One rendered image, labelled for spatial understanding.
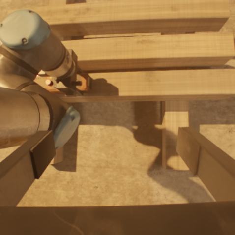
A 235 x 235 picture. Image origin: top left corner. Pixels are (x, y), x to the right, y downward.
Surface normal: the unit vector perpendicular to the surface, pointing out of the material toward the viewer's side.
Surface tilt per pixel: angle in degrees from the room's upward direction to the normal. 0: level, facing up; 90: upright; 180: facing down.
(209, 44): 0
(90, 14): 0
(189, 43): 0
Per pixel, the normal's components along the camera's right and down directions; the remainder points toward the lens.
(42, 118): 0.98, -0.03
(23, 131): 0.91, 0.38
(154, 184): -0.11, -0.12
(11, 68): 0.40, 0.22
